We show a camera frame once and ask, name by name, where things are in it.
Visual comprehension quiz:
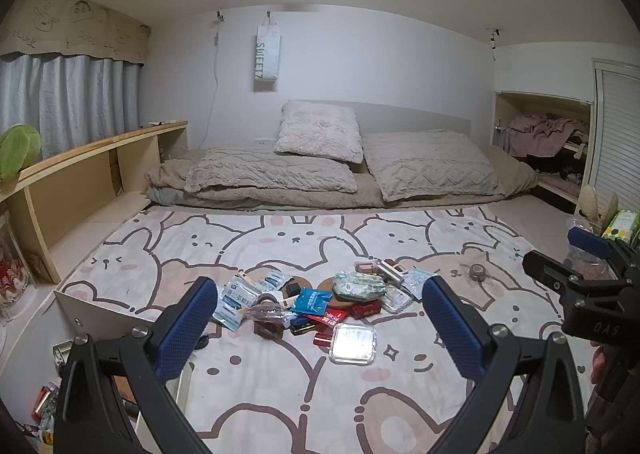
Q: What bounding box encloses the white hanging cable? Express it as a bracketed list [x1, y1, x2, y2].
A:
[202, 12, 223, 155]

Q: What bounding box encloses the clear square plastic box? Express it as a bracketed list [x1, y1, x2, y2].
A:
[330, 323, 377, 365]

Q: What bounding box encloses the green plush toy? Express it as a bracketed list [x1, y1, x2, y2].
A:
[0, 127, 42, 182]

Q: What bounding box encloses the white hanging paper bag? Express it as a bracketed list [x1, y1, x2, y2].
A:
[254, 12, 282, 92]

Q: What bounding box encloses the white louvred door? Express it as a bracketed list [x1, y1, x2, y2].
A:
[587, 58, 640, 205]

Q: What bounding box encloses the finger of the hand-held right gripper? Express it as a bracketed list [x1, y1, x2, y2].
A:
[522, 250, 623, 296]
[566, 227, 628, 266]

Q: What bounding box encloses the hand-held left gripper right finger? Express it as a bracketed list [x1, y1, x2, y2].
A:
[421, 275, 588, 454]

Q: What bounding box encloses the grey curtain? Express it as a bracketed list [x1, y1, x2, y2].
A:
[0, 54, 141, 160]

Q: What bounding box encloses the red white patterned box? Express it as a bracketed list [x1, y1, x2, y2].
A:
[0, 214, 38, 320]

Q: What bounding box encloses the blue foil packet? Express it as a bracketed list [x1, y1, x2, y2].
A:
[292, 288, 333, 320]

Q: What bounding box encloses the red small packet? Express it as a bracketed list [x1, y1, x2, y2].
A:
[31, 381, 61, 427]

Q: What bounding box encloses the round cork coaster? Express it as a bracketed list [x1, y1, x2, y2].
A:
[280, 275, 313, 300]
[317, 278, 341, 307]

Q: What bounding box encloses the green white tissue pack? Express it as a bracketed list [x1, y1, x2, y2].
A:
[602, 209, 640, 245]

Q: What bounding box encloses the beige printed valance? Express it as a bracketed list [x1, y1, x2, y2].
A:
[0, 0, 152, 62]

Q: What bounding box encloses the bunny print bedsheet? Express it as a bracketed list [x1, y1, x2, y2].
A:
[60, 207, 591, 454]

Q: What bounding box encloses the white matchbox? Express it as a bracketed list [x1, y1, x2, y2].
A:
[380, 259, 406, 285]

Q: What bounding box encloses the fluffy beige square pillow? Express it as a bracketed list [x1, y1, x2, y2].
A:
[274, 100, 364, 165]

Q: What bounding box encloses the packaged blue face mask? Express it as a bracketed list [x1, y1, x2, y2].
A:
[400, 269, 431, 300]

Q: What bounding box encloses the person's right hand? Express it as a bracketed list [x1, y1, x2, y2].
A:
[589, 338, 610, 386]

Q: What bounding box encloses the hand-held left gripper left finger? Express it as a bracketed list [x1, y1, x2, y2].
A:
[52, 275, 219, 454]

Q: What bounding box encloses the white headboard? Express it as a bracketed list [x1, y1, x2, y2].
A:
[287, 99, 473, 140]

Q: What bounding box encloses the wooden shelf unit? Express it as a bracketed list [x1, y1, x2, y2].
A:
[0, 121, 188, 285]

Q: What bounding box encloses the white storage box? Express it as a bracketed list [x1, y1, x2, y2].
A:
[52, 290, 201, 454]

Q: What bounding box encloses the brown fleece blanket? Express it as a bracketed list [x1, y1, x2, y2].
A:
[145, 144, 541, 210]

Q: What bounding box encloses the beige plush toy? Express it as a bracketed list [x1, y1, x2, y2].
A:
[575, 184, 618, 225]

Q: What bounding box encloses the clear printed packet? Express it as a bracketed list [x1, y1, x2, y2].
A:
[382, 291, 413, 312]

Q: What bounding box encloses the blue gold brocade pouch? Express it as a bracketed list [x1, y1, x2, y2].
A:
[332, 271, 388, 300]

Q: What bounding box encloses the pile of clothes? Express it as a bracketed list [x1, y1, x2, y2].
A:
[500, 113, 591, 157]

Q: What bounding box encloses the white blue sachet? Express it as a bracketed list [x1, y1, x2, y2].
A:
[212, 301, 246, 333]
[222, 279, 251, 305]
[262, 270, 292, 292]

